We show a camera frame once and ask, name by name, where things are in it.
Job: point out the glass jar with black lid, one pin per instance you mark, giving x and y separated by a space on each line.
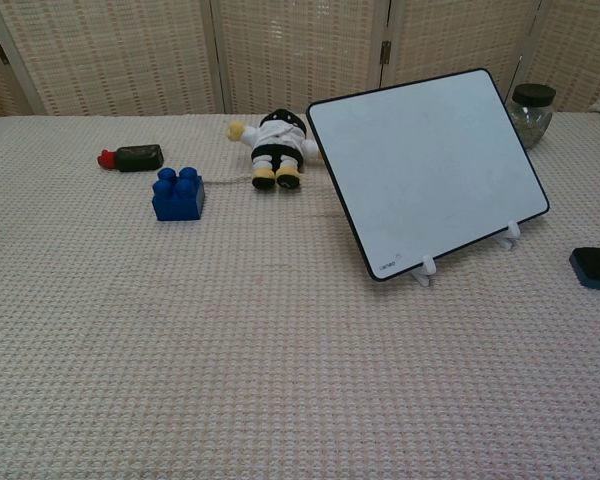
532 122

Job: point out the white plastic board stand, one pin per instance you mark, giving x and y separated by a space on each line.
428 265

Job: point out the brass screen hinge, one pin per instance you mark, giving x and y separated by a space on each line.
0 52
386 51

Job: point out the plush doll white black outfit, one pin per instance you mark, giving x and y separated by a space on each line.
280 137

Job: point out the beige waffle weave tablecloth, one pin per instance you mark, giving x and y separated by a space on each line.
230 325

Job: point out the blue toy building block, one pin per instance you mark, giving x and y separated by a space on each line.
177 202

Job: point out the dark bottle with red cap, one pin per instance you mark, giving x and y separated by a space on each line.
140 157

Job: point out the white board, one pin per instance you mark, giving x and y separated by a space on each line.
430 175

